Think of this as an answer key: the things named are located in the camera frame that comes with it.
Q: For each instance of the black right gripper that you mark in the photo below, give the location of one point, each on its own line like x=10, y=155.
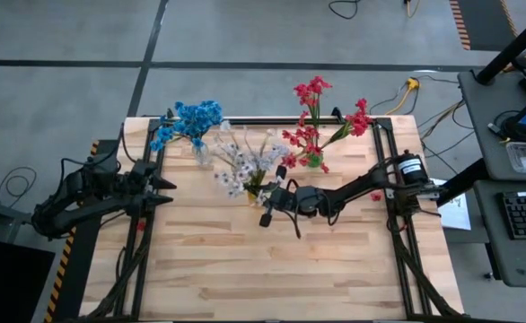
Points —
x=301, y=199

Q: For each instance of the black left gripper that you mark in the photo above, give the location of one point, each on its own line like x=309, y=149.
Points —
x=139, y=188

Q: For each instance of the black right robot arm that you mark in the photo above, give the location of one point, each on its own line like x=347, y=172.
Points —
x=357, y=186

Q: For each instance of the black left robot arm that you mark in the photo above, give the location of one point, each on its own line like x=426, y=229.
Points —
x=65, y=211

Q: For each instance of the yellow embossed glass vase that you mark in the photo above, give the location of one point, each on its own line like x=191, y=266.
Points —
x=251, y=198

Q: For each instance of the clear ribbed glass vase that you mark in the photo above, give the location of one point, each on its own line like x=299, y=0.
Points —
x=201, y=154

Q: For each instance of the green embossed glass vase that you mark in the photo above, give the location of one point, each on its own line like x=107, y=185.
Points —
x=315, y=160

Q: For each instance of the fallen red petal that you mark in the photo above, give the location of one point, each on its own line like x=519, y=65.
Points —
x=375, y=196

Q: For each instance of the yellow black hazard strip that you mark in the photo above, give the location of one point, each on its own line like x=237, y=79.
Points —
x=58, y=280

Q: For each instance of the black floor mat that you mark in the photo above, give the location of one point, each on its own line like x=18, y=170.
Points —
x=485, y=22
x=72, y=309

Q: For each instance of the black flat panel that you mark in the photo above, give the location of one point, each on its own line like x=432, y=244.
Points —
x=7, y=287

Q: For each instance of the white paper sheet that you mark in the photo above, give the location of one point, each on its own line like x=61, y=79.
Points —
x=458, y=215

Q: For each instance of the black diagonal bar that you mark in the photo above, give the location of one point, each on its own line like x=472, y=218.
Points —
x=462, y=181

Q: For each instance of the grey desk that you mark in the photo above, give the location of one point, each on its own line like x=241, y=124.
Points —
x=505, y=260
x=483, y=125

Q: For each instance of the orange black hazard tape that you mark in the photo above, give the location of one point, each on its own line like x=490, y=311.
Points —
x=461, y=27
x=510, y=18

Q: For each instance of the black keyboard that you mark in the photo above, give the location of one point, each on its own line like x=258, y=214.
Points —
x=525, y=215

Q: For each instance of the black aluminium table frame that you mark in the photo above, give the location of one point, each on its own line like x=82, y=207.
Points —
x=263, y=120

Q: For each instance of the black thick rig post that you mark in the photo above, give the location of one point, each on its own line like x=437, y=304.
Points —
x=514, y=45

